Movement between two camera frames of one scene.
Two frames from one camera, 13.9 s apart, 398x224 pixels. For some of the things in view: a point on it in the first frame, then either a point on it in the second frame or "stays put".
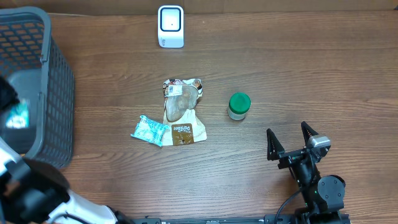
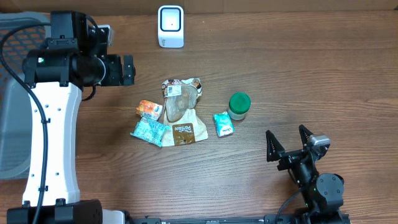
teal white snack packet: x=149 y=130 stays put
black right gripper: x=291 y=157 stays put
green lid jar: x=239 y=104 stays put
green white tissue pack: x=18 y=115 to x=224 y=125
